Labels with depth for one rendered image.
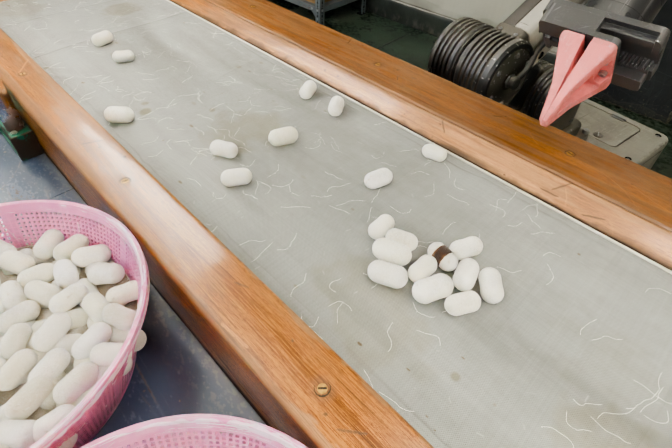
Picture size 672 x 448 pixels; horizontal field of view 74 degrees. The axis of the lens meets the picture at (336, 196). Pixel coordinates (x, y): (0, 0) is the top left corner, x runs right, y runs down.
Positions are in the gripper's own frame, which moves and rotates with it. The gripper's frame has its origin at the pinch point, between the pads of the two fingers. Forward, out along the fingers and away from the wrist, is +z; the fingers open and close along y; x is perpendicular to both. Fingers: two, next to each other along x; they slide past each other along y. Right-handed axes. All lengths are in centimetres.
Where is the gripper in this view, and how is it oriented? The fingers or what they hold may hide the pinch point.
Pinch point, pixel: (547, 115)
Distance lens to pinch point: 46.2
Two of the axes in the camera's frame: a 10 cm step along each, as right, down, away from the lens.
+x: 4.4, 2.7, 8.6
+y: 7.0, 4.9, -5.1
